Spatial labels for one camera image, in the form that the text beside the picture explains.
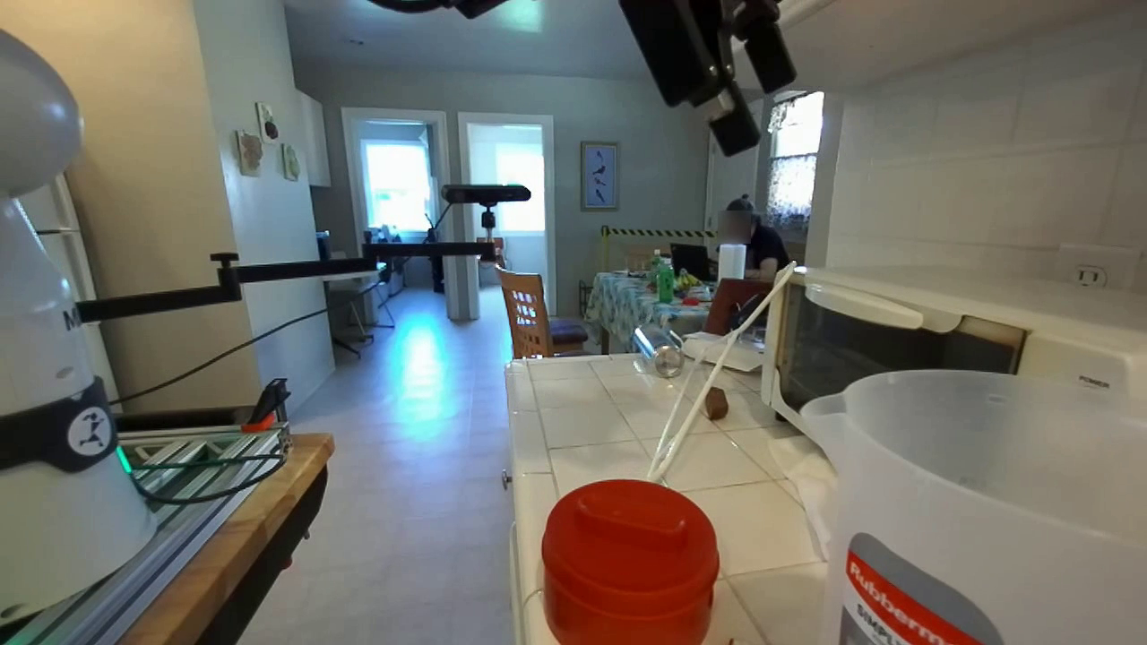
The tan wall ornament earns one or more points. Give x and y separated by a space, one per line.
250 152

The clear plastic jug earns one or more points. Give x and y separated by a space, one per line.
991 515

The framed wall picture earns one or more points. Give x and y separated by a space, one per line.
600 176

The white upper cabinet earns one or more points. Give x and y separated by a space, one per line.
883 37

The green bottle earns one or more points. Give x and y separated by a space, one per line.
663 282

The white wall outlet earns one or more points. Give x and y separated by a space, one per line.
1091 277

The clear glass jar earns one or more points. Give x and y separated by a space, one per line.
662 349

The black camera on stand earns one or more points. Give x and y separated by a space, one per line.
484 190

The wooden chair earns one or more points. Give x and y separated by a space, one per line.
528 313

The wooden workbench top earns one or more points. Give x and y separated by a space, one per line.
227 551

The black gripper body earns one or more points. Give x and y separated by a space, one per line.
684 49

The seated person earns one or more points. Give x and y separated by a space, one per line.
753 244

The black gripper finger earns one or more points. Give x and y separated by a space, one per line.
737 130
767 49

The red jug lid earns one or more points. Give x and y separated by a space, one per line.
631 566

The grey metal base plate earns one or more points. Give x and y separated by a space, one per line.
156 539

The table with patterned cloth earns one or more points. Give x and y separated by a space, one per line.
623 305

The white torn paper sheet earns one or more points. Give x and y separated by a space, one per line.
722 349

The white toaster oven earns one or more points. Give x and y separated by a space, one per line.
883 351

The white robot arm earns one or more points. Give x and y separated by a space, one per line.
47 359

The small brown cork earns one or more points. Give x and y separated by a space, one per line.
720 402

